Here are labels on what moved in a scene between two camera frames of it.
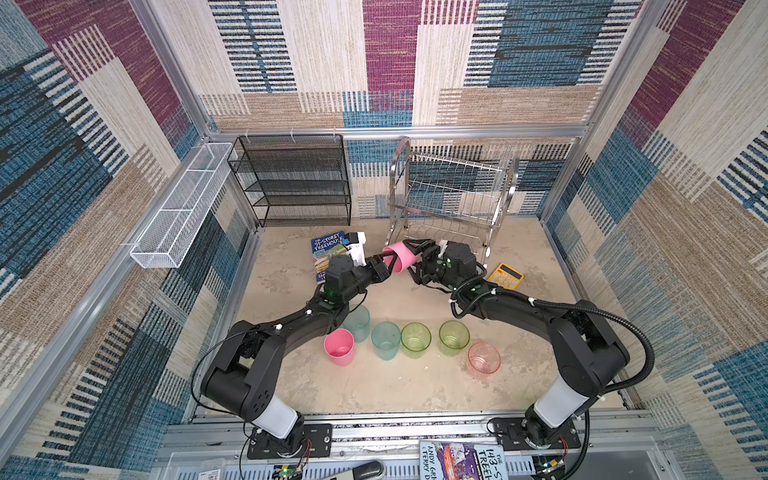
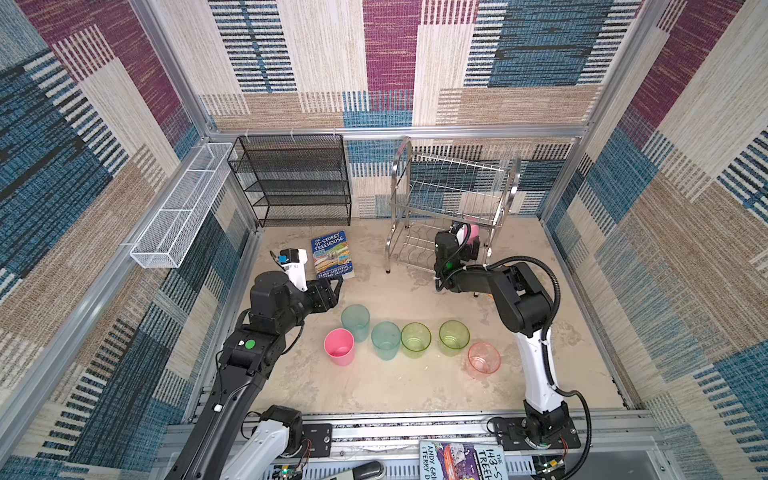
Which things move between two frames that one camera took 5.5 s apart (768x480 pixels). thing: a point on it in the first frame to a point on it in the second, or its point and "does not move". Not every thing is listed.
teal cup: x=386 y=336 does not move
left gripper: x=378 y=274 to x=328 y=299
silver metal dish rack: x=447 y=199 does not move
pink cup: x=404 y=259 to x=474 y=232
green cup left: x=415 y=338 does not move
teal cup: x=358 y=322 does not move
